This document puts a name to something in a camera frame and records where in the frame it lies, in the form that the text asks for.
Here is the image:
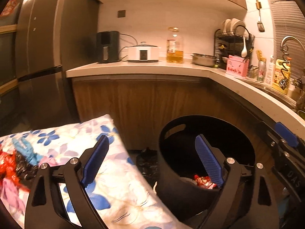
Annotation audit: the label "pink utensil basket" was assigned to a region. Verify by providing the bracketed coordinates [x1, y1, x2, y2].
[226, 55, 249, 77]

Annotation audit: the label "yellow detergent bottle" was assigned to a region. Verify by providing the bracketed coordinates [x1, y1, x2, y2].
[272, 59, 291, 95]

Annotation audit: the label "wall socket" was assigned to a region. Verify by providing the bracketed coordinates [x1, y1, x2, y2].
[117, 10, 126, 18]

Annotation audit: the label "dark grey refrigerator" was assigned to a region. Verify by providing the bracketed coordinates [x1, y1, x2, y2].
[15, 0, 99, 129]

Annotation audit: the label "black dish rack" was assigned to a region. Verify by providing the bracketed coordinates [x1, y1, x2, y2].
[214, 18, 255, 69]

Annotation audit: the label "floral blue white tablecloth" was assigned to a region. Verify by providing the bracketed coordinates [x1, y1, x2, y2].
[1, 115, 184, 228]

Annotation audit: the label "wooden glass door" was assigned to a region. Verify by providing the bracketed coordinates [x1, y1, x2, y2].
[1, 0, 23, 86]

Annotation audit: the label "wooden lower cabinet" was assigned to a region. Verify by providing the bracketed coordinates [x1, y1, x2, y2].
[71, 74, 284, 198]

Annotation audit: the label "hanging metal spatula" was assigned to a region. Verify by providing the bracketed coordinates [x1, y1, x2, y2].
[255, 0, 265, 33]

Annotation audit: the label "black air fryer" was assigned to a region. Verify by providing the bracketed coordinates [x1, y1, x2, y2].
[96, 31, 120, 64]

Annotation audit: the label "stainless steel bowl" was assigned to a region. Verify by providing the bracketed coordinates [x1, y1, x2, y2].
[191, 53, 217, 67]

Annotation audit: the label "window blinds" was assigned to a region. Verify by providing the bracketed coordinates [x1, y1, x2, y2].
[269, 0, 304, 79]

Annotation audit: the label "black plastic bag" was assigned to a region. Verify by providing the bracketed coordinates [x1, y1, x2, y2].
[136, 148, 159, 187]

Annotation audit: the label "chrome kitchen faucet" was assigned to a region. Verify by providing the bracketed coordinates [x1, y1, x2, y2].
[280, 36, 305, 94]

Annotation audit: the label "red plastic bag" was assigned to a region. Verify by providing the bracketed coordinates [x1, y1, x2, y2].
[0, 150, 30, 192]

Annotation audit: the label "red white snack wrapper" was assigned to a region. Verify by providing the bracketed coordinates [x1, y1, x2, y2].
[194, 175, 218, 190]

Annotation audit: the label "white slow cooker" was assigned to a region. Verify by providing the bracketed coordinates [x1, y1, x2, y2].
[128, 42, 159, 63]

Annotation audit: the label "stainless steel sink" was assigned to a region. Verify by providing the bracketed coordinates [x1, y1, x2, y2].
[242, 80, 304, 119]

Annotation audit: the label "cooking oil bottle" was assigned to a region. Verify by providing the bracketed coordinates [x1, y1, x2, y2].
[166, 27, 184, 64]

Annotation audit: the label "black plastic trash bin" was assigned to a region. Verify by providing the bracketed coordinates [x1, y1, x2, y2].
[156, 115, 255, 222]

